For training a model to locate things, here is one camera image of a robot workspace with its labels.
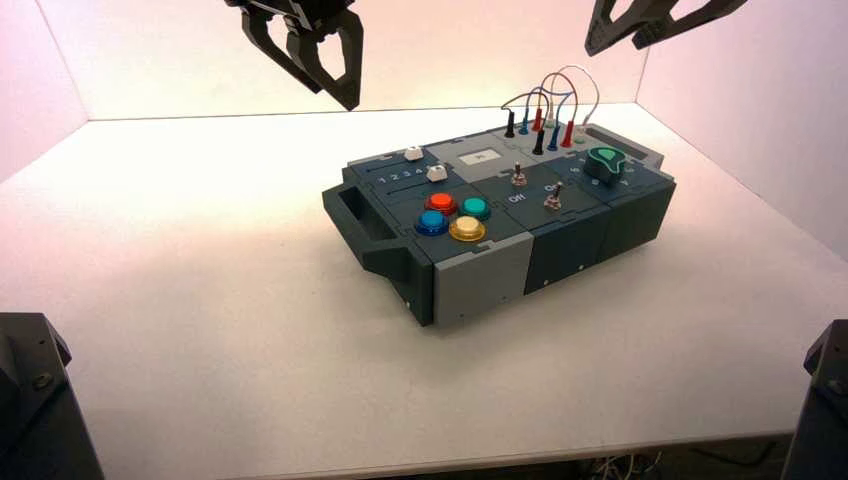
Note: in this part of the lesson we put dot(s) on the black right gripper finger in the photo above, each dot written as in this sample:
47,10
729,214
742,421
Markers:
606,36
689,25

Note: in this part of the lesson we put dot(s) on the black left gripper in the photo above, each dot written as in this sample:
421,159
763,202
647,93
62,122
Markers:
291,8

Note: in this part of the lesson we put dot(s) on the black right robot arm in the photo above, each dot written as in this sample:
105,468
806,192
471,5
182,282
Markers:
821,411

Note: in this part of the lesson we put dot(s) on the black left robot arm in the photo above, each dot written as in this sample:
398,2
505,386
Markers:
33,411

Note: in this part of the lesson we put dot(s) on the green rotary knob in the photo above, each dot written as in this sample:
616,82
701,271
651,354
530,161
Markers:
606,164

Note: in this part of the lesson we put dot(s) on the white slider knob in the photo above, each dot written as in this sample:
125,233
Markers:
436,173
413,154

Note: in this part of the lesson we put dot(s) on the small white display screen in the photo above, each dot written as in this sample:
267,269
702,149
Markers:
480,158

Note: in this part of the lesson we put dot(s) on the orange round push button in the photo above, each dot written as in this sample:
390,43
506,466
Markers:
441,201

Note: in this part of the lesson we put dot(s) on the blue round push button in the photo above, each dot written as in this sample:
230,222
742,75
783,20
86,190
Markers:
432,222

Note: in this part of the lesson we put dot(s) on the dark blue-grey control box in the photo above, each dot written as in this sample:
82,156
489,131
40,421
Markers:
563,238

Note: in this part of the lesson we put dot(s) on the green round push button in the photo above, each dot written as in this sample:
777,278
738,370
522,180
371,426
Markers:
475,207

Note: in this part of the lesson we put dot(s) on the yellow round push button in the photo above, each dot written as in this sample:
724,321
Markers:
467,228

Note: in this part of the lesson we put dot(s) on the metal toggle switch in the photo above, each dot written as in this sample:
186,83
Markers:
554,199
519,176

